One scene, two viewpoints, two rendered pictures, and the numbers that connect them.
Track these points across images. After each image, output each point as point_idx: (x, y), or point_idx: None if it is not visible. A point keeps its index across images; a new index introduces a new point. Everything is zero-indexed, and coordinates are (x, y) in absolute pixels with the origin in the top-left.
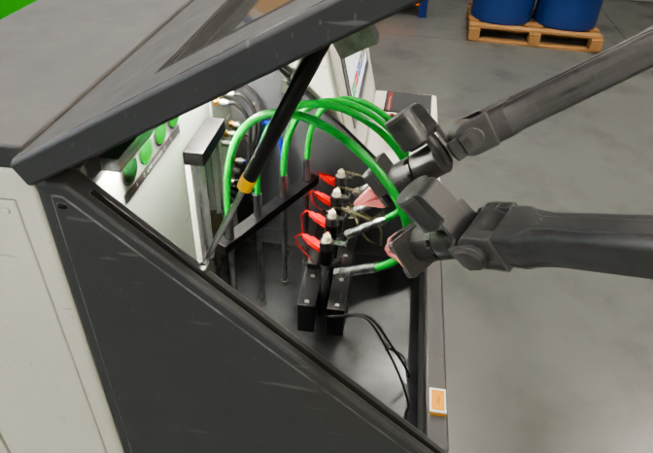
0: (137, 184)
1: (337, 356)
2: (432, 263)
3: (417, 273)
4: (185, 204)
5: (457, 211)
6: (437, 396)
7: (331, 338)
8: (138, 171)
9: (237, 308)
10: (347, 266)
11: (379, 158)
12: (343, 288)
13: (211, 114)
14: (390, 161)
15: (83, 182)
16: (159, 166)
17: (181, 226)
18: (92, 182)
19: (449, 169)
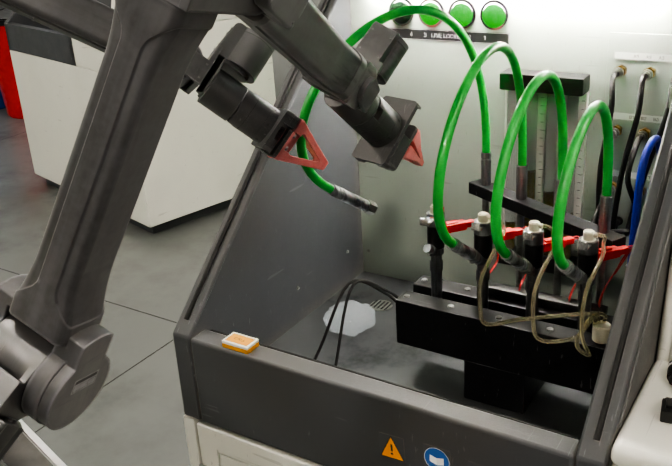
0: (411, 34)
1: (401, 376)
2: (470, 414)
3: (252, 142)
4: (496, 126)
5: (213, 51)
6: (243, 340)
7: (431, 378)
8: (417, 25)
9: (282, 92)
10: (363, 198)
11: (403, 99)
12: (434, 305)
13: (606, 79)
14: (407, 114)
15: None
16: (455, 48)
17: (479, 140)
18: None
19: (329, 103)
